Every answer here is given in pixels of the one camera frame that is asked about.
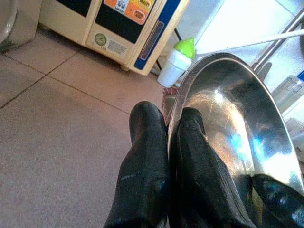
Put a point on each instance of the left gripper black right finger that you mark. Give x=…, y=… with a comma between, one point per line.
x=199, y=178

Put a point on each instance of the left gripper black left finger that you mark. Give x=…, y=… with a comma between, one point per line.
x=142, y=166

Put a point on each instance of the stainless steel bowl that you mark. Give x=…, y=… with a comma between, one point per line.
x=237, y=107

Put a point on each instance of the white bottle green cap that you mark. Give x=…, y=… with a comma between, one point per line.
x=175, y=64

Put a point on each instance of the clear bottle green dish soap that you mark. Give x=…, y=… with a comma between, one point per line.
x=289, y=90

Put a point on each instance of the cream water ionizer machine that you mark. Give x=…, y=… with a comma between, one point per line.
x=114, y=28

